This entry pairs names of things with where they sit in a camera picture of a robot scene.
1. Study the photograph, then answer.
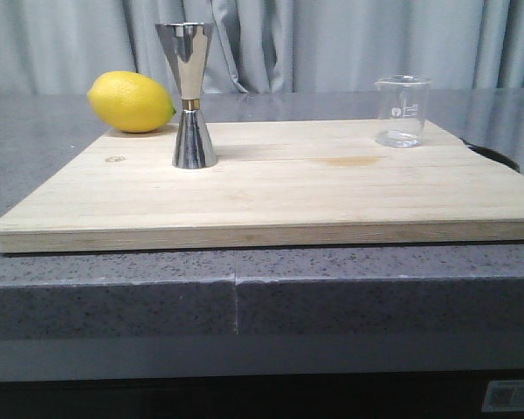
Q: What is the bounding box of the grey curtain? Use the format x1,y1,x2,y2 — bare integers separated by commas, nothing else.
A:
0,1,524,95

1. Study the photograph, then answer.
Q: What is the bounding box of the steel double jigger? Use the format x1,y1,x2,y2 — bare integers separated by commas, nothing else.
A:
155,22,217,169

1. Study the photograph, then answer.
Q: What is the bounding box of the yellow lemon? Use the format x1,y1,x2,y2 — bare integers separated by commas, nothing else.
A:
86,71,176,133

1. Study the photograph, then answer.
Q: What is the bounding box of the white QR label sticker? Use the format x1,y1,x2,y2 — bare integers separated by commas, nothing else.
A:
481,380,524,413

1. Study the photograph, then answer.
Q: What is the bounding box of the black cutting board handle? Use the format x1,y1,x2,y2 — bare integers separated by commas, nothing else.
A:
459,138,521,173

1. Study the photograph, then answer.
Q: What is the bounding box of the wooden cutting board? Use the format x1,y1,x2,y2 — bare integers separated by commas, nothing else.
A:
0,120,524,253

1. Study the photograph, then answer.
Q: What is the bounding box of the clear glass beaker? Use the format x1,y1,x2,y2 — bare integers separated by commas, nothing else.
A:
375,75,431,148

